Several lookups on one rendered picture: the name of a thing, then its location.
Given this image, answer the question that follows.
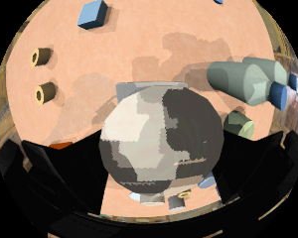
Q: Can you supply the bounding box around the light blue block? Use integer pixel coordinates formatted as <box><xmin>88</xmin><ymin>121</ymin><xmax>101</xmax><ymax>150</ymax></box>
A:
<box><xmin>77</xmin><ymin>0</ymin><xmax>108</xmax><ymax>30</ymax></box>

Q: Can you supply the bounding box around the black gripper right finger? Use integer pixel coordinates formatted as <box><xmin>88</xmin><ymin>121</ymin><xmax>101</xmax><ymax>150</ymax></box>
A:
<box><xmin>212</xmin><ymin>130</ymin><xmax>284</xmax><ymax>205</ymax></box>

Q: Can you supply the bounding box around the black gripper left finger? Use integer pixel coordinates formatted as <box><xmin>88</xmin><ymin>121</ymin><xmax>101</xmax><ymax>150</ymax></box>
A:
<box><xmin>22</xmin><ymin>128</ymin><xmax>109</xmax><ymax>215</ymax></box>

